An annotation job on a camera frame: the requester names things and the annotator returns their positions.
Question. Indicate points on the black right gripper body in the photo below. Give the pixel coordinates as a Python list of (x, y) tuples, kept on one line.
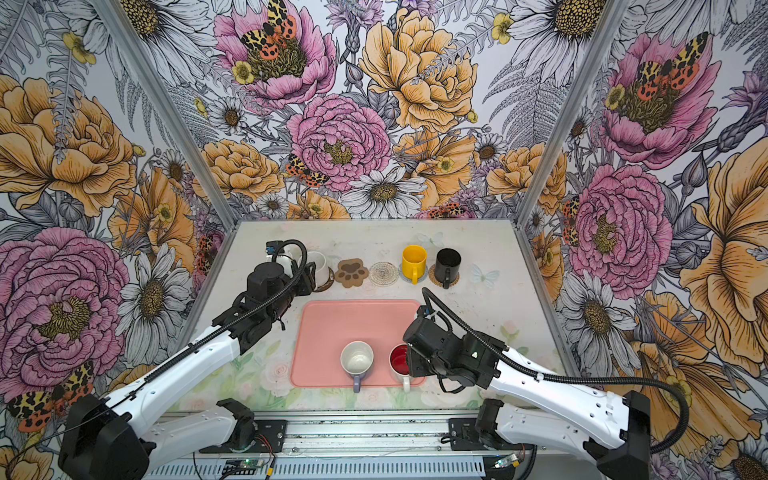
[(421, 367)]

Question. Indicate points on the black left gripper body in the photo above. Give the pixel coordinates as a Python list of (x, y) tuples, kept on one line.
[(305, 289)]

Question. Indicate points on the white mug red inside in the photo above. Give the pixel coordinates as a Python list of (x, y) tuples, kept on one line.
[(399, 367)]

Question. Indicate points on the scratched round wooden coaster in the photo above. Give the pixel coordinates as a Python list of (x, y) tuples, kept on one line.
[(328, 283)]

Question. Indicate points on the white mug purple handle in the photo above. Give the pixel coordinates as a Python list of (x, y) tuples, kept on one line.
[(357, 359)]

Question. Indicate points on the round tan wicker coaster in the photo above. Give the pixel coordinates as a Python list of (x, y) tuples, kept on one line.
[(433, 279)]

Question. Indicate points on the cork paw print coaster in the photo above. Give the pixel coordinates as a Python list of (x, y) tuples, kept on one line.
[(351, 273)]

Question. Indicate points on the white multicolour woven coaster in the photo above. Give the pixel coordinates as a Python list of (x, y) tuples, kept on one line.
[(383, 273)]

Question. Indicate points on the yellow mug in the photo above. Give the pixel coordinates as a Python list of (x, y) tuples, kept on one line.
[(413, 263)]

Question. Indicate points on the black mug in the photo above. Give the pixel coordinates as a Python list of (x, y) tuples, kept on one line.
[(447, 267)]

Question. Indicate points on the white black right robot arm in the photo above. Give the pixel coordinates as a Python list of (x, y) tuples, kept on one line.
[(607, 430)]

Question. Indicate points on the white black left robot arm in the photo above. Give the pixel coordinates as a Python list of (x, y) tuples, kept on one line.
[(119, 436)]

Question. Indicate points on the pink rectangular tray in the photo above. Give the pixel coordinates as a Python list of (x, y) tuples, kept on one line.
[(326, 327)]

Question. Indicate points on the small green circuit board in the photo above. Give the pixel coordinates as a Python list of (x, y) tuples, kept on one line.
[(249, 468)]

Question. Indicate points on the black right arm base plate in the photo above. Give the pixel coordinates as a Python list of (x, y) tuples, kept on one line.
[(463, 436)]

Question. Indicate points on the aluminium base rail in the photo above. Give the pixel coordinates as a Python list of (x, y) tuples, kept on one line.
[(382, 433)]

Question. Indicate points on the white vented cable duct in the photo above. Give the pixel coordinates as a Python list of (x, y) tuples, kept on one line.
[(382, 467)]

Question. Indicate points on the aluminium corner post right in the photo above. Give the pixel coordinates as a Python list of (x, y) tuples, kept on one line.
[(604, 34)]

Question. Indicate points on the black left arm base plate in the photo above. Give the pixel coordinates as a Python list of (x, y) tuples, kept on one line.
[(270, 435)]

